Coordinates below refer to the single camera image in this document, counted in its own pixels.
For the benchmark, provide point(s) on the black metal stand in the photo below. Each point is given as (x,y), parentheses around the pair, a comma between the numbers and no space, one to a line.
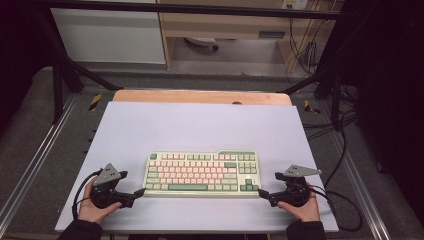
(336,93)
(57,86)

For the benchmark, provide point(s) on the white cabinet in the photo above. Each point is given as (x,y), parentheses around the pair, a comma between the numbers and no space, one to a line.
(106,36)

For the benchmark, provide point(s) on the yellow black tape marker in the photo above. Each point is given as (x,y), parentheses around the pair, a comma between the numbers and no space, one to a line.
(95,102)
(310,107)

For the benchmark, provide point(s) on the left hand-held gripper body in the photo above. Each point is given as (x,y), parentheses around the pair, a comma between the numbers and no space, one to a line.
(106,196)

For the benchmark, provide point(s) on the black metal crossbar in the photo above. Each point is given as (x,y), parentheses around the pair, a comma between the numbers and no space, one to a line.
(200,9)

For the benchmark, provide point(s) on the black curtain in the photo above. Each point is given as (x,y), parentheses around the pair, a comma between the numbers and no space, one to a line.
(16,50)
(393,100)

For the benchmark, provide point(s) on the grey chair base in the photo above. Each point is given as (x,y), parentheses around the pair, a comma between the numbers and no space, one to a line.
(201,41)

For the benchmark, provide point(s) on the white power strip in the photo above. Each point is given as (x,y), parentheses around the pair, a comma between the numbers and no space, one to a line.
(295,4)

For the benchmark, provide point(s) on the green and cream keyboard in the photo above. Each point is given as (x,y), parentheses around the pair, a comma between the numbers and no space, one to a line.
(200,187)

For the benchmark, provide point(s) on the light wooden desk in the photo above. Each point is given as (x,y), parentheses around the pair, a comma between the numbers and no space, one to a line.
(226,25)

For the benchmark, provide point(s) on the wooden table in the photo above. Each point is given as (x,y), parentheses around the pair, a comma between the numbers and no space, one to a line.
(186,96)

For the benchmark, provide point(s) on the aluminium rail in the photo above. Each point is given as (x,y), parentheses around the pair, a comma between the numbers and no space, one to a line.
(36,160)
(360,186)

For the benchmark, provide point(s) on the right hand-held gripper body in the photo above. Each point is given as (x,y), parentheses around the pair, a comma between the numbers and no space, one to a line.
(295,189)

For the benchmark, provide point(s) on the person's left hand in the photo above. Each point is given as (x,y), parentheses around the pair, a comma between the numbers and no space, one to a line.
(88,211)

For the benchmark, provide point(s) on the person's right hand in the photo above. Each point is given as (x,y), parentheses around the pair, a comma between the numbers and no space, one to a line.
(305,211)

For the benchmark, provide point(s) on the grey desk label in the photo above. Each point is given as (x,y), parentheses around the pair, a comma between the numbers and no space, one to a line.
(272,34)

